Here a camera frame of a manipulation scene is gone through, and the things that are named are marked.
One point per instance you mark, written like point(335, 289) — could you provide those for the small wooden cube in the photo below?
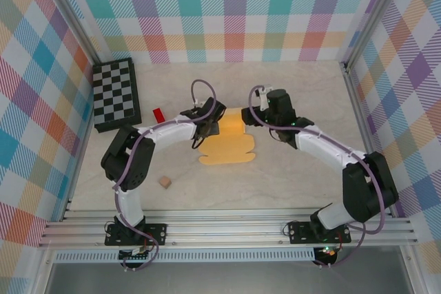
point(165, 182)

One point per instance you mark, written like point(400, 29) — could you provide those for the aluminium corner post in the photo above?
point(375, 11)
point(69, 11)

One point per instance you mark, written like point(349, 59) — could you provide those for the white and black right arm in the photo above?
point(368, 187)

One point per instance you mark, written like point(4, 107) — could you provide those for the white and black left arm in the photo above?
point(131, 159)

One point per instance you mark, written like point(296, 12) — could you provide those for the small circuit board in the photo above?
point(327, 252)
point(136, 254)

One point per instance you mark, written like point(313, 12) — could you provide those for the black and grey checkerboard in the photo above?
point(115, 92)

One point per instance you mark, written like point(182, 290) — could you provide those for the aluminium rail frame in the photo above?
point(224, 225)

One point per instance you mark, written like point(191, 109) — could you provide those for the red block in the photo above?
point(159, 115)

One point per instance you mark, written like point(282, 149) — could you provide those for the grey metal tray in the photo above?
point(224, 278)

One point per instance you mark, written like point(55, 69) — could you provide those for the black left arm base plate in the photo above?
point(158, 233)

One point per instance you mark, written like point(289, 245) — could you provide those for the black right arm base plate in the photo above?
point(299, 232)

